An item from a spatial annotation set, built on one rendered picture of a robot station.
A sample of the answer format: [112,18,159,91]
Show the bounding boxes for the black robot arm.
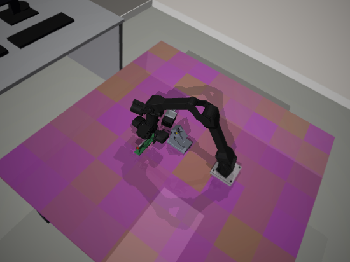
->
[130,95,237,179]

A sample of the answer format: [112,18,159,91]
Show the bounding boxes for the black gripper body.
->
[132,116,169,144]

